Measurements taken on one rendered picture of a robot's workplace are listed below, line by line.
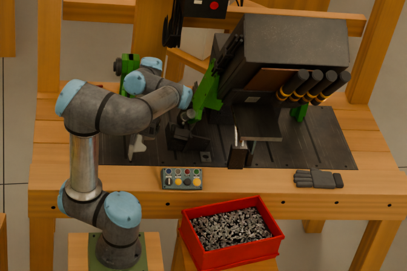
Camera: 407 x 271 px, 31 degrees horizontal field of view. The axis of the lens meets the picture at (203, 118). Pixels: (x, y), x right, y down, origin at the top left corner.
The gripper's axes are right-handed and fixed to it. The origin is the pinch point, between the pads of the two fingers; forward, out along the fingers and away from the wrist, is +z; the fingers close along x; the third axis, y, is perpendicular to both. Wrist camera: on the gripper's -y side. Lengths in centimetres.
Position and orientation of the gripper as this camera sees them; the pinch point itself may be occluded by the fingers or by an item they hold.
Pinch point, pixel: (134, 153)
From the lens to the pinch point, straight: 258.3
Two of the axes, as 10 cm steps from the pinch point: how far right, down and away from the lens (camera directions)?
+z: -1.5, 9.4, 3.1
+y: 9.7, 2.0, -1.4
